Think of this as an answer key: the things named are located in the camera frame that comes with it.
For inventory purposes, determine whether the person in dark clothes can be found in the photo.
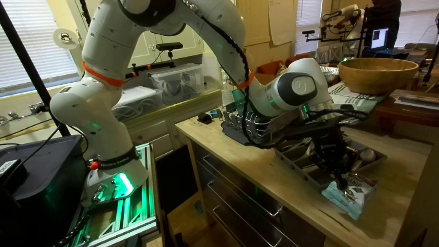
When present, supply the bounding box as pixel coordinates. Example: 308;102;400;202
365;0;404;52

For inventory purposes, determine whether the metal drawer cabinet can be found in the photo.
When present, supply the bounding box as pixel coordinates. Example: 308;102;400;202
184;139;331;247

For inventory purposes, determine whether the aluminium foil tray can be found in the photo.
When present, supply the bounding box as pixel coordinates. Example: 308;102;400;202
320;66;341;84

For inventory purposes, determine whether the small black block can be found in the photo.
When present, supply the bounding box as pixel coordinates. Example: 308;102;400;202
197;111;215;125

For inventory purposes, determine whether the black computer box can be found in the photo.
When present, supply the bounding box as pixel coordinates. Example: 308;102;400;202
0;135;90;247

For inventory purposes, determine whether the silver metal spoon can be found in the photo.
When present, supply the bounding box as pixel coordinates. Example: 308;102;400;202
359;148;379;165

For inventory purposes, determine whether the wooden bowl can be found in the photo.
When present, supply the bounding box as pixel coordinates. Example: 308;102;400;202
338;56;420;96

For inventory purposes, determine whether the aluminium robot stand frame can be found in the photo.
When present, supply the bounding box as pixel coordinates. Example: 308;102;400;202
68;141;161;247

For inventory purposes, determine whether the white box with cables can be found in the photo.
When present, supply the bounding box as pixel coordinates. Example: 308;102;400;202
113;85;164;121

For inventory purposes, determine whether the black equipment stand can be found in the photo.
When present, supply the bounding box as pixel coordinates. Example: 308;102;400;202
301;3;374;63

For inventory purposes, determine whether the laptop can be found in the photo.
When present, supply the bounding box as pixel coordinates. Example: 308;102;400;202
370;26;392;51

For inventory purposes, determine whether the black tripod pole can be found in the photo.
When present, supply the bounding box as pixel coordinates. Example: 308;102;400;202
0;1;73;139

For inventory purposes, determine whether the grey dish rack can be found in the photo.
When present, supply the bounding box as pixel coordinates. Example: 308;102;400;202
220;88;286;148

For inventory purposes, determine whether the orange chair back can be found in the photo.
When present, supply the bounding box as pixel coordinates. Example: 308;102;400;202
256;60;287;77
286;52;316;63

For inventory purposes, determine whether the cream drawer cabinet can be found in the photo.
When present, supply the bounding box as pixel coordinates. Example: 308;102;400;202
123;87;226;159

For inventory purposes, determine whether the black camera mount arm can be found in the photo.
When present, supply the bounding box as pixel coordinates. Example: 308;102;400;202
128;59;178;78

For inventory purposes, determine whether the cream paper sheet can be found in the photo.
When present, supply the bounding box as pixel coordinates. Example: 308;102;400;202
267;0;296;47

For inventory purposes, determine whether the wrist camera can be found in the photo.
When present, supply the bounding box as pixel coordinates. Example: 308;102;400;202
335;103;372;124

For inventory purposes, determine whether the stack of papers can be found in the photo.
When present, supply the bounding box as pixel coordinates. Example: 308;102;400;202
394;88;439;113

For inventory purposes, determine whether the black sensor bar camera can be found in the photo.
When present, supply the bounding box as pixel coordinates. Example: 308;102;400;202
156;41;186;52

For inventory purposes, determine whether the white window blind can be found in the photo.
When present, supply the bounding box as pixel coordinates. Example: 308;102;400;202
0;0;82;95

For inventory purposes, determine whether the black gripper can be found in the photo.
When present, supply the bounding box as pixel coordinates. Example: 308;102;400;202
311;128;352;191

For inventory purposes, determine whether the clear plastic storage box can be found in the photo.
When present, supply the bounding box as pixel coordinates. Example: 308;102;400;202
150;63;208;106

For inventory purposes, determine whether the grey cutlery tray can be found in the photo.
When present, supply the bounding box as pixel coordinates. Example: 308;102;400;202
274;136;390;191

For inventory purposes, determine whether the striped white green cloth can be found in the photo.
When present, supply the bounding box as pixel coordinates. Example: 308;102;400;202
328;81;389;115

